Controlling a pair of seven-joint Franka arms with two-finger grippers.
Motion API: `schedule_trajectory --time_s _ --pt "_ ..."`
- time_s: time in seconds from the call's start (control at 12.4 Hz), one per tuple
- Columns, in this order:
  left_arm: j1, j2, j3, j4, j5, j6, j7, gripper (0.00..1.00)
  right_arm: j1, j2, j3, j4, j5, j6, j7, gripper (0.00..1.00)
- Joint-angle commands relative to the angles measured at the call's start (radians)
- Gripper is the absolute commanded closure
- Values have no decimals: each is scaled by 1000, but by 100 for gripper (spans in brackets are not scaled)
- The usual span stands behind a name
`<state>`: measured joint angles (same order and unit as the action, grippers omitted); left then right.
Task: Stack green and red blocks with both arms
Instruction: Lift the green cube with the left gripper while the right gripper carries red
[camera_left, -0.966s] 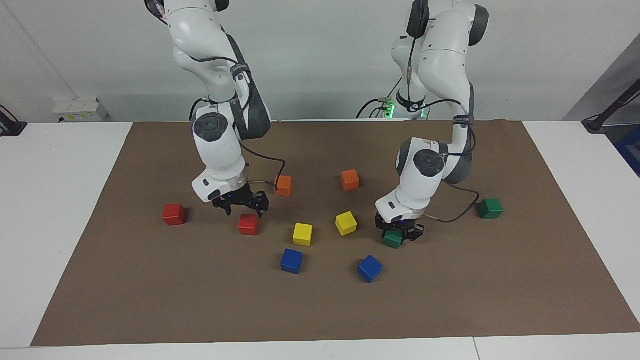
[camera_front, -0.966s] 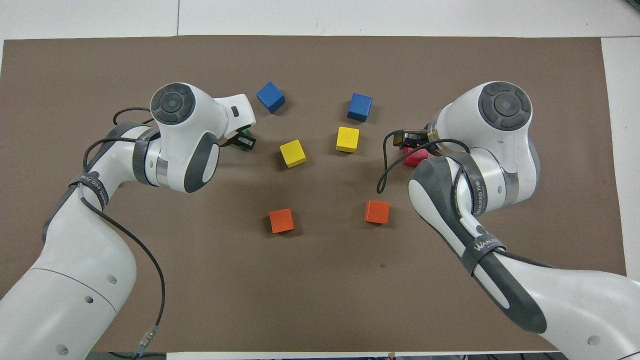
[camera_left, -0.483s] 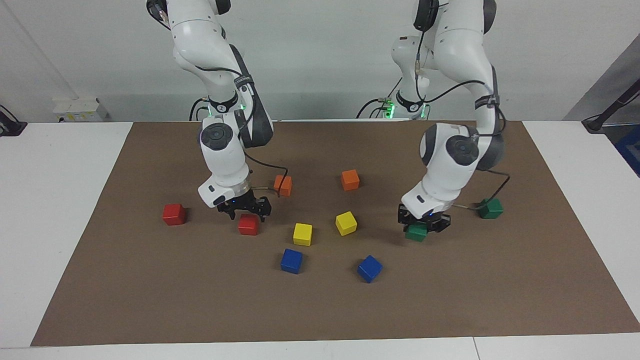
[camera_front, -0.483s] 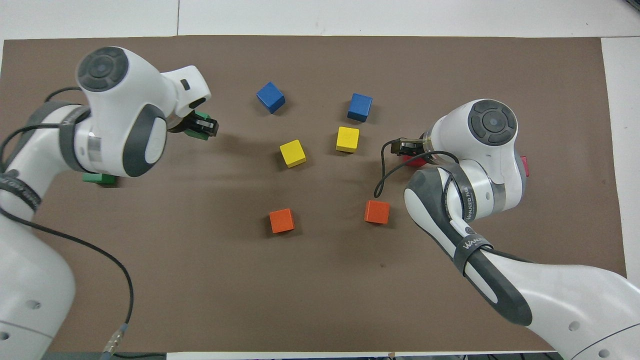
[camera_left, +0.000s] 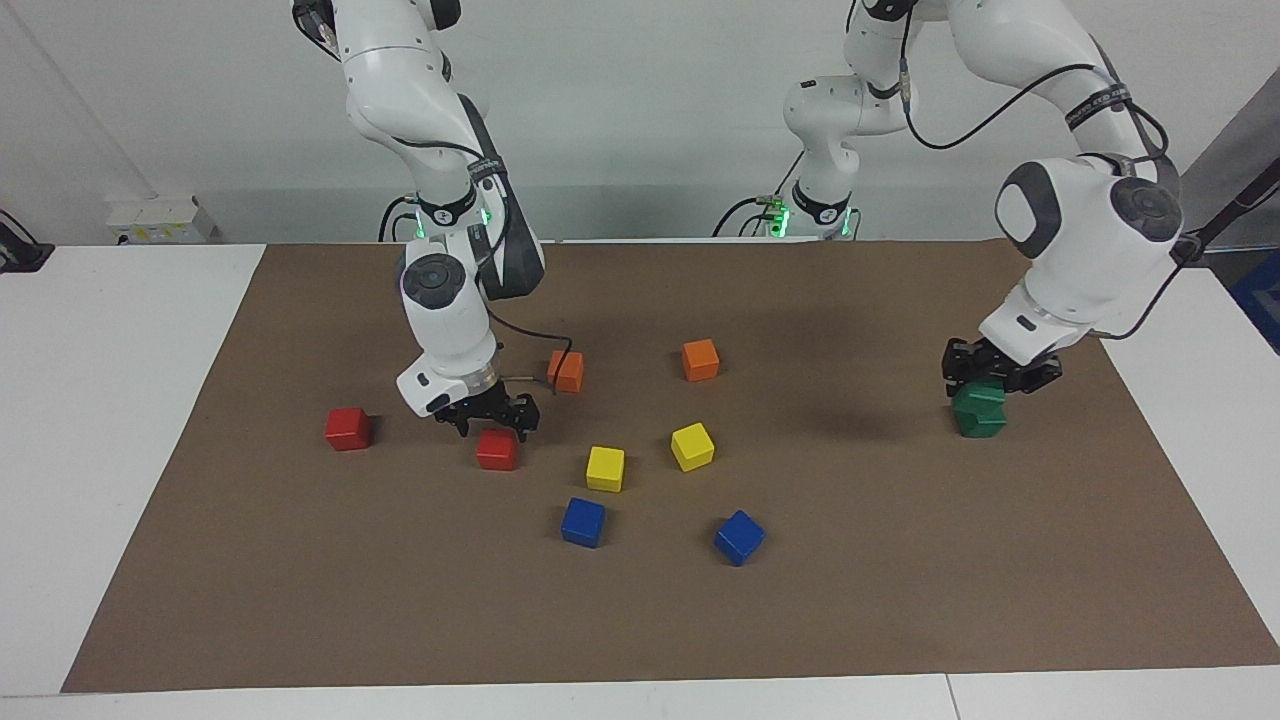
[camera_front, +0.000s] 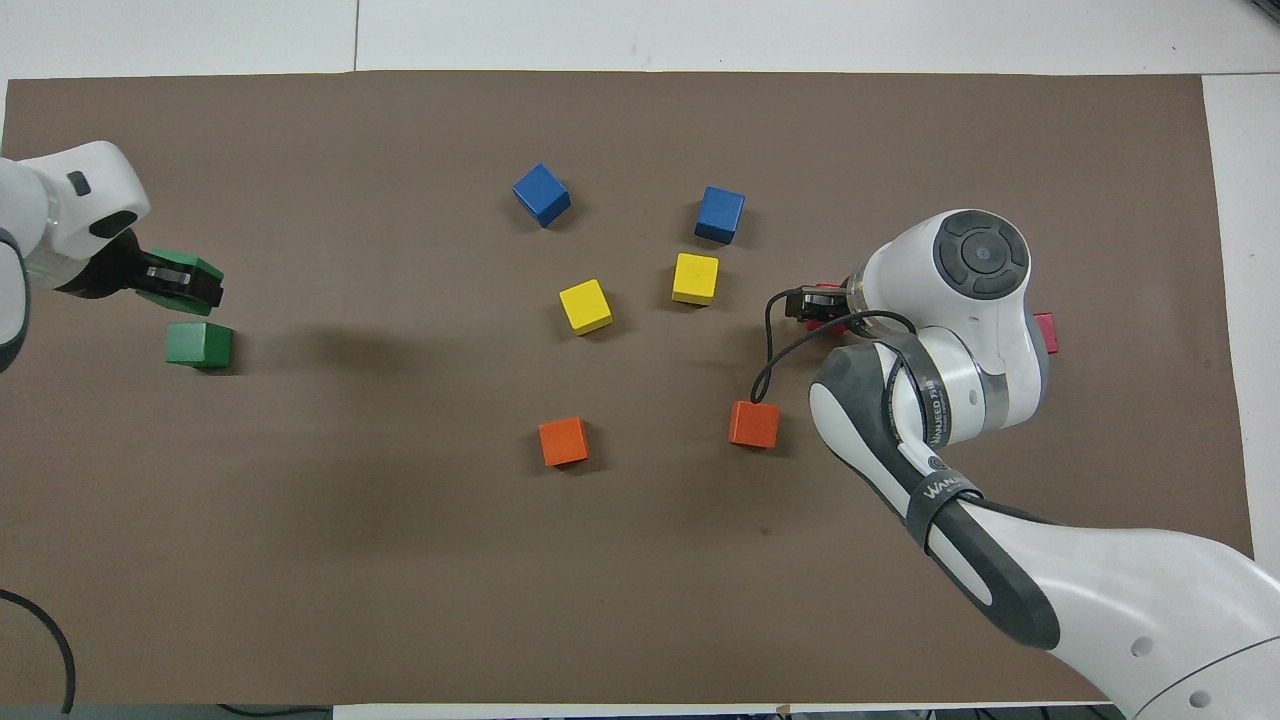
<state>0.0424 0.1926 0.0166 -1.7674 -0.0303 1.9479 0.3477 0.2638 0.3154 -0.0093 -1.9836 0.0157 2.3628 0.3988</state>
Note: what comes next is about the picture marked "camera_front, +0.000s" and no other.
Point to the yellow wooden cube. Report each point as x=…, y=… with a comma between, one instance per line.
x=695, y=278
x=585, y=306

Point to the orange wooden cube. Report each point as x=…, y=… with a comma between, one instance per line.
x=564, y=441
x=754, y=428

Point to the blue wooden cube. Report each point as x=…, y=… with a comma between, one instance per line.
x=720, y=212
x=541, y=193

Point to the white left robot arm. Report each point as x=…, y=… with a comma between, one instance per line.
x=60, y=200

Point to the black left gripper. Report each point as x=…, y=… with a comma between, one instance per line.
x=105, y=275

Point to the green wooden cube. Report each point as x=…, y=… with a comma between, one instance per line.
x=205, y=266
x=198, y=344

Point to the brown table mat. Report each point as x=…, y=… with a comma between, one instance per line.
x=500, y=560

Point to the red wooden cube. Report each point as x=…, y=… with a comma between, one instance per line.
x=828, y=287
x=1046, y=335

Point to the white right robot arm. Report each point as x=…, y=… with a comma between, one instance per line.
x=1100, y=590

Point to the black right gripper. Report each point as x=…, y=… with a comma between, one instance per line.
x=849, y=305

